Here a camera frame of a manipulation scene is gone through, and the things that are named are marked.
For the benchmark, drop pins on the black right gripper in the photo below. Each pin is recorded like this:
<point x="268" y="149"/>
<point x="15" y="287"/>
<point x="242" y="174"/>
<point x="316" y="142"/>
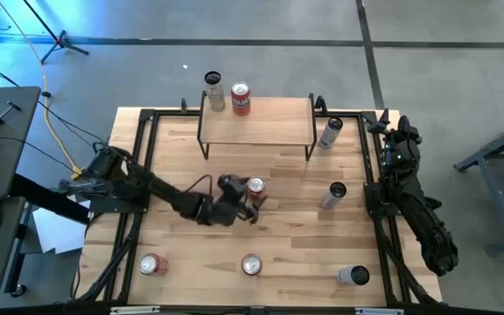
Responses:
<point x="403" y="135"/>

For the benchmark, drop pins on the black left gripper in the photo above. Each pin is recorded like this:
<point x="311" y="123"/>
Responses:
<point x="223" y="210"/>

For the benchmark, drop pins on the red Fanta soda can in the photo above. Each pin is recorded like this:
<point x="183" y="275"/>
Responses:
<point x="252" y="264"/>
<point x="154" y="264"/>
<point x="240" y="100"/>
<point x="256" y="186"/>

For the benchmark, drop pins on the silver Celsius slim can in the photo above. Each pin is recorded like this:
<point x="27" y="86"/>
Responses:
<point x="353" y="275"/>
<point x="333" y="195"/>
<point x="214" y="92"/>
<point x="331" y="132"/>

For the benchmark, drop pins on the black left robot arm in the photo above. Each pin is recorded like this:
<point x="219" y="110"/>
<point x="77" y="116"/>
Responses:
<point x="156" y="188"/>

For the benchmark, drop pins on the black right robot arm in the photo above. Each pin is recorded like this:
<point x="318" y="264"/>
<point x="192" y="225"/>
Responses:
<point x="427" y="227"/>

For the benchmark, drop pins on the wooden shelf with black legs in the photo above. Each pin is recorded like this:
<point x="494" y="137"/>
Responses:
<point x="269" y="127"/>

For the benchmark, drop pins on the black table clamp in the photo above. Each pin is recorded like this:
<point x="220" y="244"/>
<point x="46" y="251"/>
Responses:
<point x="321" y="104"/>
<point x="184" y="105"/>

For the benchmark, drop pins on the white paper sheets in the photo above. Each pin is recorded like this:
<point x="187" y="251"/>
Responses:
<point x="59" y="227"/>

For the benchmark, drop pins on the black diagonal support bar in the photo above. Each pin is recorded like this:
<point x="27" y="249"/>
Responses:
<point x="51" y="199"/>

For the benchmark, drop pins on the black tripod stand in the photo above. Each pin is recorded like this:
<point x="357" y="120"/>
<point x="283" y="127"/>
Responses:
<point x="61" y="42"/>

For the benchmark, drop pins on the dark grey side desk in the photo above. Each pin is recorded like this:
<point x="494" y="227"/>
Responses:
<point x="2" y="131"/>

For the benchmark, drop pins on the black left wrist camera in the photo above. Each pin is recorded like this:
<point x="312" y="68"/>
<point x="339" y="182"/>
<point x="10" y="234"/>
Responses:
<point x="232" y="186"/>

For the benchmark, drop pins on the grey metal table frame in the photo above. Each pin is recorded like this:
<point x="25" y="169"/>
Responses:
<point x="497" y="175"/>

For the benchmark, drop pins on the black aluminium table frame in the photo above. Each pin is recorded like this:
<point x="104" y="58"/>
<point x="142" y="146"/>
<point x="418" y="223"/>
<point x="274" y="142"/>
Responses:
<point x="173" y="113"/>

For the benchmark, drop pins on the silver metal bracket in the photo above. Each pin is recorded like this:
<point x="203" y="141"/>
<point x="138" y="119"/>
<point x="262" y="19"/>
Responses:
<point x="379" y="311"/>
<point x="135" y="310"/>

